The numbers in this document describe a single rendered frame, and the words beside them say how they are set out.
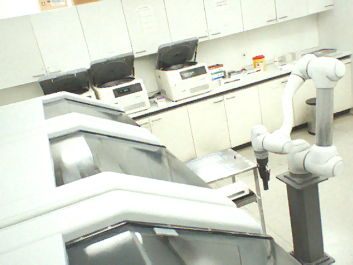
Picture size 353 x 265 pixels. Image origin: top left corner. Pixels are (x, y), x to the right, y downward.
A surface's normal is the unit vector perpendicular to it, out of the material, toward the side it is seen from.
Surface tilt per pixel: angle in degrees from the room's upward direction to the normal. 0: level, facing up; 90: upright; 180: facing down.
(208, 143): 90
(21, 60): 90
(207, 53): 90
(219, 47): 90
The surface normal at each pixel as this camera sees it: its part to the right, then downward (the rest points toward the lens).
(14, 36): 0.35, 0.24
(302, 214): -0.40, 0.37
